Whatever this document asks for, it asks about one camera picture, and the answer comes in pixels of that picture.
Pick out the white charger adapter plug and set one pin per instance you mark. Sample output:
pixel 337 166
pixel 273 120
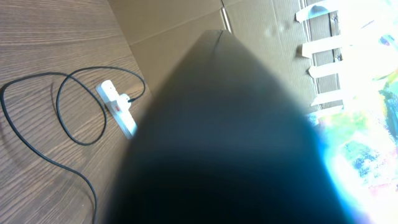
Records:
pixel 122 103

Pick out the brown cardboard backdrop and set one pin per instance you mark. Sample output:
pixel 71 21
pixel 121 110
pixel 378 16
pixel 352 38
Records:
pixel 161 32

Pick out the Galaxy smartphone blue screen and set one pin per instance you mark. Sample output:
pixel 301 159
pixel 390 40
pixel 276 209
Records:
pixel 361 132

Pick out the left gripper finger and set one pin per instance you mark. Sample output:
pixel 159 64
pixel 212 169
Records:
pixel 223 142

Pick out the white power strip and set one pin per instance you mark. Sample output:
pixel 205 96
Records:
pixel 124 119

